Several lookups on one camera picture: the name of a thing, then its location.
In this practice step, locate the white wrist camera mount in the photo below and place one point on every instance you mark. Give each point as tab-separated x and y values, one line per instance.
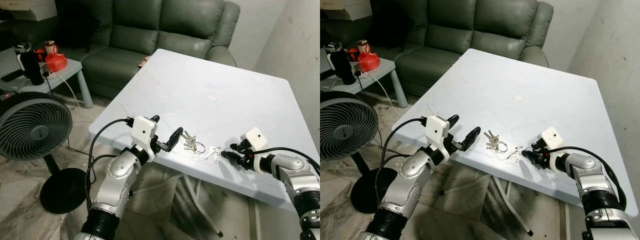
144	128
552	137
436	129
254	138

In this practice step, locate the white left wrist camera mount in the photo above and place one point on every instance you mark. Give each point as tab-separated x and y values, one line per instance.
436	129
144	128

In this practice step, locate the cardboard box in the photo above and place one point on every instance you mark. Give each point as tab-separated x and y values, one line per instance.
27	9
345	7

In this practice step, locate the black cloth bundle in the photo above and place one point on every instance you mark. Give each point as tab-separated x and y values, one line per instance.
390	22
75	22

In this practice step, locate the black insulated bottle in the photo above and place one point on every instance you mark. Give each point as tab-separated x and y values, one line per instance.
342	65
31	65

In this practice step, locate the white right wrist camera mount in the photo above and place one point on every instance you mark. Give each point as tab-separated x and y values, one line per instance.
552	137
254	138

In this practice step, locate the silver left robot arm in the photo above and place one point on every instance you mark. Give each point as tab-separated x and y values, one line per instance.
116	180
406	182

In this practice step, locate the power strip with red light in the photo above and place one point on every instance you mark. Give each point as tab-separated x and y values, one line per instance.
6	94

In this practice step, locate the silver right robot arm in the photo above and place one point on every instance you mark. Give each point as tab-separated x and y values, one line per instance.
295	172
590	175

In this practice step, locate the small pink item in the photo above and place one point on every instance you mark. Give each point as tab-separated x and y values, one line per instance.
144	60

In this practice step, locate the green leather sofa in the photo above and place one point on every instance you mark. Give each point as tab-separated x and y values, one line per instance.
145	30
460	30

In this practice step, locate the white plastic square table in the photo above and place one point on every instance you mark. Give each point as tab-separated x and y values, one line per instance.
200	85
510	80

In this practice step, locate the black pedestal fan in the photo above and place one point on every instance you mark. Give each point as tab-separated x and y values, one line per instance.
345	127
32	127

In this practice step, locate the round white table cap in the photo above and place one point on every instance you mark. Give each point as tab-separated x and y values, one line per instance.
212	98
518	97

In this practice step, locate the small silver key pair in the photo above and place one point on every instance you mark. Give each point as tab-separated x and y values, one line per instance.
514	152
214	153

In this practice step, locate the brown and white cup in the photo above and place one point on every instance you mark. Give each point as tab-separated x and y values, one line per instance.
363	46
50	47

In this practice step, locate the grey low side table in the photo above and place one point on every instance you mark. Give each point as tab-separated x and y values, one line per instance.
70	67
385	67

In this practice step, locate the red plastic bag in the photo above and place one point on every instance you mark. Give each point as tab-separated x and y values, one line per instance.
369	61
56	62

